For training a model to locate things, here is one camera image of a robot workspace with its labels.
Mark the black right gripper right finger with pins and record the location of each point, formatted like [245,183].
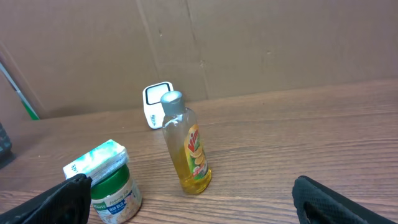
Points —
[317,204]

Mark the teal tissue pack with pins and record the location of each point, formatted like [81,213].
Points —
[99,163]

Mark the yellow dish soap bottle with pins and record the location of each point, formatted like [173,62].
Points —
[182,137]

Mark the green lid jar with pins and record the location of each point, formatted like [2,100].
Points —
[116,198]

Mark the green white strip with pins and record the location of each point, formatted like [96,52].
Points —
[28,107]

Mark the white barcode scanner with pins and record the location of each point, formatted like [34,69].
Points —
[153,109]

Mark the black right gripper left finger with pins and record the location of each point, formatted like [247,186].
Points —
[67,202]

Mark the grey plastic basket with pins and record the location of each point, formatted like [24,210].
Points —
[6,155]

